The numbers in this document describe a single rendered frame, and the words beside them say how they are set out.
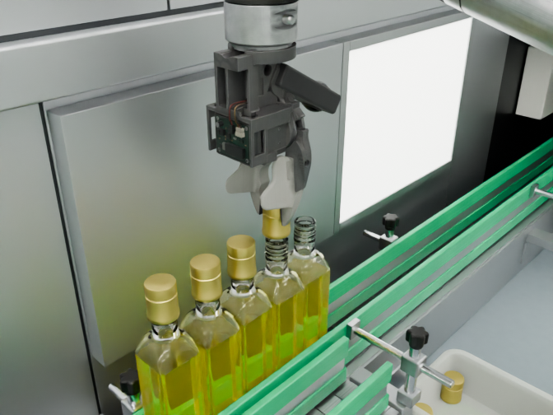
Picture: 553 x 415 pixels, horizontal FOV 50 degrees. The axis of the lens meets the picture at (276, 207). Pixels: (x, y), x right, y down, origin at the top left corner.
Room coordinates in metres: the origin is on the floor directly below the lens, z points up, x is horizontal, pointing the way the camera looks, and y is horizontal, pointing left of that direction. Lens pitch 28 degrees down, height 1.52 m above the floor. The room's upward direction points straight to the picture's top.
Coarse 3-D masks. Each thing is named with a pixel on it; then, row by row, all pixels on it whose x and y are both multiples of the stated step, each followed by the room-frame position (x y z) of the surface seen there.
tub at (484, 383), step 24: (456, 360) 0.76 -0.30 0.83; (480, 360) 0.75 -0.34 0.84; (432, 384) 0.72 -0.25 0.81; (480, 384) 0.73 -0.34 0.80; (504, 384) 0.71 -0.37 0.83; (528, 384) 0.69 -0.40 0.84; (432, 408) 0.71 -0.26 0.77; (456, 408) 0.71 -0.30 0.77; (480, 408) 0.71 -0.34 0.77; (504, 408) 0.70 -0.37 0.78; (528, 408) 0.68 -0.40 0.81; (552, 408) 0.66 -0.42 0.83
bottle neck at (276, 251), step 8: (272, 240) 0.64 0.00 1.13; (280, 240) 0.64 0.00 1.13; (272, 248) 0.62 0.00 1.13; (280, 248) 0.62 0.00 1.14; (288, 248) 0.63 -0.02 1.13; (272, 256) 0.62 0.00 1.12; (280, 256) 0.62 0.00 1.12; (288, 256) 0.64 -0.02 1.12; (272, 264) 0.62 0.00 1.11; (280, 264) 0.62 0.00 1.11; (272, 272) 0.62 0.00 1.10; (280, 272) 0.62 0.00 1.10
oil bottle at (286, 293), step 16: (288, 272) 0.63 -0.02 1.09; (272, 288) 0.61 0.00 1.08; (288, 288) 0.61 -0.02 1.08; (272, 304) 0.60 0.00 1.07; (288, 304) 0.61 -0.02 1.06; (272, 320) 0.60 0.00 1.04; (288, 320) 0.61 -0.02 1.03; (272, 336) 0.60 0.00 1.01; (288, 336) 0.61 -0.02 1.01; (272, 352) 0.60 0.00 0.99; (288, 352) 0.61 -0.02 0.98; (272, 368) 0.60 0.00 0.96
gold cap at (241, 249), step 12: (228, 240) 0.60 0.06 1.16; (240, 240) 0.60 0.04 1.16; (252, 240) 0.60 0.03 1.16; (228, 252) 0.59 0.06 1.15; (240, 252) 0.58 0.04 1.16; (252, 252) 0.59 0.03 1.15; (228, 264) 0.59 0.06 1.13; (240, 264) 0.58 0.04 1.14; (252, 264) 0.58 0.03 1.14; (240, 276) 0.58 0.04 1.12; (252, 276) 0.58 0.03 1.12
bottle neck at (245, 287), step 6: (234, 282) 0.59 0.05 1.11; (240, 282) 0.58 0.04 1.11; (246, 282) 0.58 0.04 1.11; (252, 282) 0.59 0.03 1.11; (234, 288) 0.59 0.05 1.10; (240, 288) 0.58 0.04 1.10; (246, 288) 0.58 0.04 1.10; (252, 288) 0.59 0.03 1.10; (240, 294) 0.58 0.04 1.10; (246, 294) 0.58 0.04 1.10
